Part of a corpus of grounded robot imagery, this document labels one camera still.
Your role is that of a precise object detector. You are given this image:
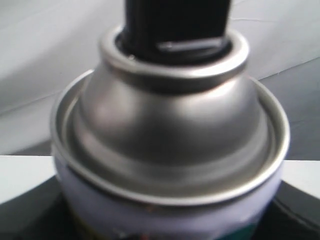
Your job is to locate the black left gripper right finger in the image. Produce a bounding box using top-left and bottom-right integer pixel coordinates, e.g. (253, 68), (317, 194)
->
(264, 181), (320, 240)

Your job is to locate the white spray paint can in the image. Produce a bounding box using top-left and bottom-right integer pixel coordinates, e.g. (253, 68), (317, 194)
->
(50, 0), (290, 240)

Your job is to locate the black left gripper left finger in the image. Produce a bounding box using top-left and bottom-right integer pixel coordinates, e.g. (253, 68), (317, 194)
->
(0, 177), (75, 240)

